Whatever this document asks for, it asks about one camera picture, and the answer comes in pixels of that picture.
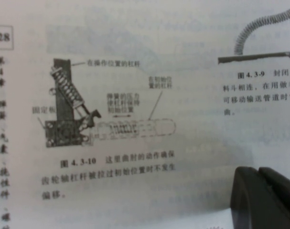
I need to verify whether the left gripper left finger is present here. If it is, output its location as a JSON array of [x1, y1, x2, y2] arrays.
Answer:
[[230, 166, 290, 229]]

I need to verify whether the white technical book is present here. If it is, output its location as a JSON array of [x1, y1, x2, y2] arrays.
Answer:
[[0, 0, 290, 229]]

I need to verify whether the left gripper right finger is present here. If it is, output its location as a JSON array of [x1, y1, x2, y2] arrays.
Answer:
[[258, 167, 290, 200]]

